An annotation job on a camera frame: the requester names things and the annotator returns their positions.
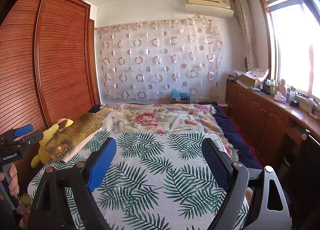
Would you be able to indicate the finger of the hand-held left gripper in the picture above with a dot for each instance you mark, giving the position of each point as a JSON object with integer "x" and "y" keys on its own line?
{"x": 23, "y": 130}
{"x": 32, "y": 138}

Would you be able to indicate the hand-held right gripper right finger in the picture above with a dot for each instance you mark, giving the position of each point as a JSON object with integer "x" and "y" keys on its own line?
{"x": 216, "y": 165}

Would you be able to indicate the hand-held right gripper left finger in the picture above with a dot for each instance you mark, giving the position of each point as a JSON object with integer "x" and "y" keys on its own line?
{"x": 100, "y": 167}

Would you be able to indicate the golden patterned garment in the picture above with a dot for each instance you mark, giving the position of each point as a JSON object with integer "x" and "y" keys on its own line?
{"x": 77, "y": 132}

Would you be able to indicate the person's left hand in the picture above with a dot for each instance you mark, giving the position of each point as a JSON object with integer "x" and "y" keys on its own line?
{"x": 14, "y": 182}

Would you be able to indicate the yellow plush toy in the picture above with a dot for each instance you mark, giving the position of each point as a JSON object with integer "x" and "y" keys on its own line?
{"x": 47, "y": 135}

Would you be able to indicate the dark blue bed sheet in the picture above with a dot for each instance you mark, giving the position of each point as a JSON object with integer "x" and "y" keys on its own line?
{"x": 237, "y": 132}

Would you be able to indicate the green leaf-print bed sheet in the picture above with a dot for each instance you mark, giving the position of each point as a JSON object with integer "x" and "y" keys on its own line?
{"x": 162, "y": 170}

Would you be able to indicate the long wooden cabinet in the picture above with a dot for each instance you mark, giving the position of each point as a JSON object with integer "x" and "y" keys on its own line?
{"x": 255, "y": 115}

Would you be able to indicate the wooden slatted wardrobe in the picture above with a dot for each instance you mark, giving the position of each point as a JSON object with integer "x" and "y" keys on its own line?
{"x": 55, "y": 65}

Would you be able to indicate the floral quilt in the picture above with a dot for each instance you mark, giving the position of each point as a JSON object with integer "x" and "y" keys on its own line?
{"x": 155, "y": 117}

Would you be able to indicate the blue toy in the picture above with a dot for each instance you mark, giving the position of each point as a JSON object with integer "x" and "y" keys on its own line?
{"x": 178, "y": 95}

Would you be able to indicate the cardboard box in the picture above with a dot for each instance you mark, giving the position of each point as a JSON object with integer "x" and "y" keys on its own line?
{"x": 247, "y": 82}

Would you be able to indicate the stack of books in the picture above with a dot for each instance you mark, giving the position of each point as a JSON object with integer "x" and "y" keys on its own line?
{"x": 233, "y": 75}

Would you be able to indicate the black chair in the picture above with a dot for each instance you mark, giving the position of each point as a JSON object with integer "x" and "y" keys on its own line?
{"x": 311, "y": 170}

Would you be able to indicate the pink figurine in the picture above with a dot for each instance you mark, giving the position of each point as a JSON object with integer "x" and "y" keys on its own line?
{"x": 280, "y": 91}

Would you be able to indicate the small black box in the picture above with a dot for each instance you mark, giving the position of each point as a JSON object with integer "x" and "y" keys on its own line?
{"x": 294, "y": 103}

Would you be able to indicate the pink patterned cloth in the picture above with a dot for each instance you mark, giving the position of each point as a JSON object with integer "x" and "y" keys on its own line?
{"x": 257, "y": 73}

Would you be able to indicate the white bottle with green cap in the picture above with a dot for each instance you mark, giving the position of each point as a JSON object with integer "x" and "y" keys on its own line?
{"x": 292, "y": 93}

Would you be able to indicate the sheer circle-patterned curtain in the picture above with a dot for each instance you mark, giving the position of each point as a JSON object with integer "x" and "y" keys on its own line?
{"x": 155, "y": 62}

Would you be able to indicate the window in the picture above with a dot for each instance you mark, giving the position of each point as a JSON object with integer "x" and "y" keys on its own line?
{"x": 292, "y": 50}

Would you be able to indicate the white bunched window curtain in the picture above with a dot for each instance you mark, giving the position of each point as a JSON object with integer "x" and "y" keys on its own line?
{"x": 246, "y": 30}

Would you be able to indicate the wall air conditioner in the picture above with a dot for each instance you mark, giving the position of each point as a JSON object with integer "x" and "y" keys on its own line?
{"x": 208, "y": 5}

